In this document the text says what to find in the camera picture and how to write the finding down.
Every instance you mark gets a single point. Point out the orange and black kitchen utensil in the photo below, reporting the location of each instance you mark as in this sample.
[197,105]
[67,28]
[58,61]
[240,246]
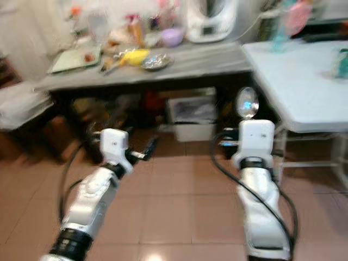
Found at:
[106,65]

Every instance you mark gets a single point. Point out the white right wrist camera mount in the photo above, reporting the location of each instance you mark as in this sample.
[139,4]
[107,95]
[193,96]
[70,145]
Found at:
[255,138]

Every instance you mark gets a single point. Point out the grey marble top table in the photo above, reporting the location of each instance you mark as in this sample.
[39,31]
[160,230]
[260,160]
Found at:
[206,60]

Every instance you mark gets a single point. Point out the pale green tray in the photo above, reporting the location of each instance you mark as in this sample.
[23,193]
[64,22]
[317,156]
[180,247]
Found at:
[70,61]

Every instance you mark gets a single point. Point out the white plastic bin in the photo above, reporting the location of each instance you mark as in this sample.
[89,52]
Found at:
[191,122]

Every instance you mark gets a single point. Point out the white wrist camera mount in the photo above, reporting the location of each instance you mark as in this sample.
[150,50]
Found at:
[114,145]
[255,138]

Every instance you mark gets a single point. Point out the small tub with red food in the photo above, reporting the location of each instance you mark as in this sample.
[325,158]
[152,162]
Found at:
[88,57]

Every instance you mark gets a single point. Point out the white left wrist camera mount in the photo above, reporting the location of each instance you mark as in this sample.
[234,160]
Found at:
[114,145]

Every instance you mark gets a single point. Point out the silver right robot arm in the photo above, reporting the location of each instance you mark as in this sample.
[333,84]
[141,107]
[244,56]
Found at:
[261,212]

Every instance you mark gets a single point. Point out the shallow stainless steel bowl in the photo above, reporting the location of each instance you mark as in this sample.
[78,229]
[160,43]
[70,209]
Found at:
[155,61]

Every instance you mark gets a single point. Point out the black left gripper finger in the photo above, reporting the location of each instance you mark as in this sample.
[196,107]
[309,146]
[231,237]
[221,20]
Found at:
[150,147]

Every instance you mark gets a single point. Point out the white covered stool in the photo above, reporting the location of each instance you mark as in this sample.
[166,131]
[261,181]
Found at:
[24,104]

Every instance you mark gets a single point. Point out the purple plastic bowl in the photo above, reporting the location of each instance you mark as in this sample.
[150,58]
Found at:
[173,37]

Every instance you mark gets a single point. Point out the teal translucent bottle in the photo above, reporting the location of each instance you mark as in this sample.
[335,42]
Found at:
[280,38]

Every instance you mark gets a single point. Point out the white kitchen cooking machine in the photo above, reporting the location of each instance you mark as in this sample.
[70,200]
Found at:
[212,24]

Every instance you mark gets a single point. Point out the pink round object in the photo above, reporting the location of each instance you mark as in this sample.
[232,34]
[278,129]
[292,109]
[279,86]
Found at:
[299,16]

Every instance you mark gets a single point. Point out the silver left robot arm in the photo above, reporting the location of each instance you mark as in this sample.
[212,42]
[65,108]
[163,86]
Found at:
[95,201]

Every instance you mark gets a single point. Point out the orange sauce squeeze bottle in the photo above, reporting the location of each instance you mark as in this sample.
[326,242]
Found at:
[136,33]

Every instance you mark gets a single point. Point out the white folding table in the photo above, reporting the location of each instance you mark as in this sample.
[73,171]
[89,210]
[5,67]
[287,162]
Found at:
[293,81]

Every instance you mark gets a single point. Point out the green cup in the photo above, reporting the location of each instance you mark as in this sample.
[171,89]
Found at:
[341,62]

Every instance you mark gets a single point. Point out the cream hanging towel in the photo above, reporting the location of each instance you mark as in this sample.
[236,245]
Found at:
[27,43]

